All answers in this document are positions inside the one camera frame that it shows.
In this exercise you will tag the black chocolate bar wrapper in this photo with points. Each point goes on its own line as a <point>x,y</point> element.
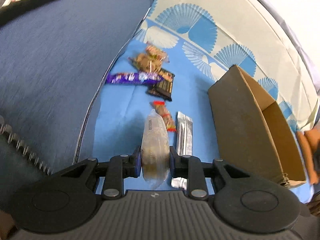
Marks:
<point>163,89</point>

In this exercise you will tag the red-ended nut bar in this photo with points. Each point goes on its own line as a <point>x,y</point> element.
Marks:
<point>162,110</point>

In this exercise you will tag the silver foil stick packet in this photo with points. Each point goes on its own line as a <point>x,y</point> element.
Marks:
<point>184,145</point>

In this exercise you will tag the clear bag of beige crackers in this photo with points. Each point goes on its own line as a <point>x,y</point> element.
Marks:
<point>155,151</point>

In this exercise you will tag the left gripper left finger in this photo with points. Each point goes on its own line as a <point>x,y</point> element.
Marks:
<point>119,168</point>

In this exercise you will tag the purple candy bar wrapper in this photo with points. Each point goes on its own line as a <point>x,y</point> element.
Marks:
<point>139,78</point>

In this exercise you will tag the blue sofa armrest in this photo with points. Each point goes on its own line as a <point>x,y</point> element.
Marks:
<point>52,62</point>

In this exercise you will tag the blue fan-patterned sofa cover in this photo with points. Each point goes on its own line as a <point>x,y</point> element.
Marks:
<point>203,38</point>

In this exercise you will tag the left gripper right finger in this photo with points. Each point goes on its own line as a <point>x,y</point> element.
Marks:
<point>190,168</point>

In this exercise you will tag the brown cardboard box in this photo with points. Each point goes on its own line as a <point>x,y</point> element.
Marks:
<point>251,130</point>

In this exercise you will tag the brown peanut candy packet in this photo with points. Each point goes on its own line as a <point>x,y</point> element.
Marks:
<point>146,63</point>

